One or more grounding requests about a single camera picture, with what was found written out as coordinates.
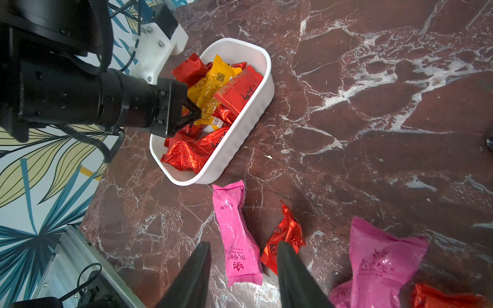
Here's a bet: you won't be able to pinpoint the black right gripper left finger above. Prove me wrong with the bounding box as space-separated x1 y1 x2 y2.
155 242 211 307

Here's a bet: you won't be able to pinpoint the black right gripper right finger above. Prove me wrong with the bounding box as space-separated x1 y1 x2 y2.
277 241 334 307

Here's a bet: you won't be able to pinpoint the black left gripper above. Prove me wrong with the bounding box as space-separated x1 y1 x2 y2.
98 69 202 137

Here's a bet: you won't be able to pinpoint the yellow orange tea bag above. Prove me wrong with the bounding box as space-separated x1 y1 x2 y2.
187 55 243 126

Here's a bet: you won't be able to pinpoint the small red tea bag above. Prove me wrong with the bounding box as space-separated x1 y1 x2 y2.
261 200 306 275

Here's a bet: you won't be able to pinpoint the white plastic storage box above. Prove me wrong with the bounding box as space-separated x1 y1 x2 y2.
149 38 275 186

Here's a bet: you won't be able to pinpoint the pink tea bag packet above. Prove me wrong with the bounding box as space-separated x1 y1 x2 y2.
329 216 430 307

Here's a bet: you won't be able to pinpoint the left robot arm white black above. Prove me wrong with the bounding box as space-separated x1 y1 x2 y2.
1 1 202 163

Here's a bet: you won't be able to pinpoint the red tea bags in box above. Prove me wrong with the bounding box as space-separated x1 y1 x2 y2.
160 53 263 174

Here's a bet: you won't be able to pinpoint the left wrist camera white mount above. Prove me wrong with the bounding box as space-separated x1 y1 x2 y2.
130 4 189 85

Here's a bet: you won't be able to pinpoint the aluminium front rail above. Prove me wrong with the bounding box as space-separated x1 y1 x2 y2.
27 225 145 307

